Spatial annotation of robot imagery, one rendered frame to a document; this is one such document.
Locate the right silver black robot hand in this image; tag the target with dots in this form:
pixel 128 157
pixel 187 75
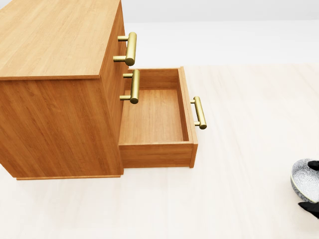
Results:
pixel 311 209

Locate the black patterned bowl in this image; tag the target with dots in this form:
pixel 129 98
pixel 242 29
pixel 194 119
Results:
pixel 302 181

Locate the wooden cabinet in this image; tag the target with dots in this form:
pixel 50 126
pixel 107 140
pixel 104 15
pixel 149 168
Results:
pixel 49 112

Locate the open wooden drawer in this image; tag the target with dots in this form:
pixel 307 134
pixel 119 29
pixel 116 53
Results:
pixel 154 154

